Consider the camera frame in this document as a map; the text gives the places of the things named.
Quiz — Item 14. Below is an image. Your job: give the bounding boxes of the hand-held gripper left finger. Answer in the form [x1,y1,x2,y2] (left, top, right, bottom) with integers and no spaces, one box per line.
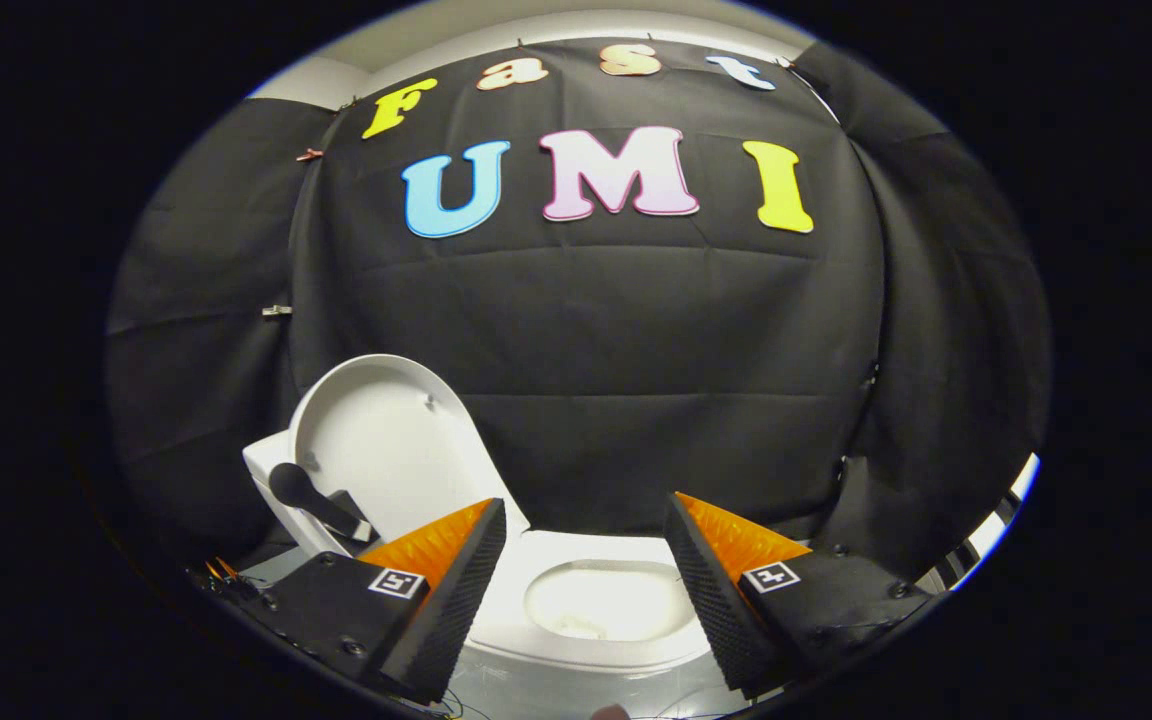
[236,497,509,706]

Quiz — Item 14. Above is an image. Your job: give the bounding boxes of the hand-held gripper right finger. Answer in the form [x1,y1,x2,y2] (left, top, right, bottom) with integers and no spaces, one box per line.
[663,490,937,699]

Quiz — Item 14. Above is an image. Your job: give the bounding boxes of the white toilet lid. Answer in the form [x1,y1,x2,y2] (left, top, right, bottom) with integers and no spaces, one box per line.
[286,353,532,561]

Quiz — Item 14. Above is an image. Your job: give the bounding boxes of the black round lid lift handle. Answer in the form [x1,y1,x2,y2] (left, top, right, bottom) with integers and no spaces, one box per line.
[268,462,377,546]

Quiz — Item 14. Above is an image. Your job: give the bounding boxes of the white ceramic toilet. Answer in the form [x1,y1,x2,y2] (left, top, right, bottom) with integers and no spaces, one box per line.
[242,430,732,701]

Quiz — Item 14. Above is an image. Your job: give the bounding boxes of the white toilet tank cover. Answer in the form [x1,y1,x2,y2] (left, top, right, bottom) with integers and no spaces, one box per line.
[242,430,297,491]

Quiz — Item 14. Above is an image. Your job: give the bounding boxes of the black and white striped panel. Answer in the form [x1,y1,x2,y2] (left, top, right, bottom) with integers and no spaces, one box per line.
[921,455,1042,596]

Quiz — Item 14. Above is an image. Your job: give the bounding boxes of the black backdrop cloth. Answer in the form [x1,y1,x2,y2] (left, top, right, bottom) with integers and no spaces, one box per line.
[104,35,1052,581]

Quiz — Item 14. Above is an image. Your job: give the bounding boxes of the thin cables with yellow plug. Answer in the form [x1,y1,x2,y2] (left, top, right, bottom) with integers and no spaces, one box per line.
[431,685,482,720]

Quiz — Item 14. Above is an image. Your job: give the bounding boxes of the thin cables with orange plugs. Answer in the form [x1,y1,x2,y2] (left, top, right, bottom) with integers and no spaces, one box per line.
[198,555,262,601]

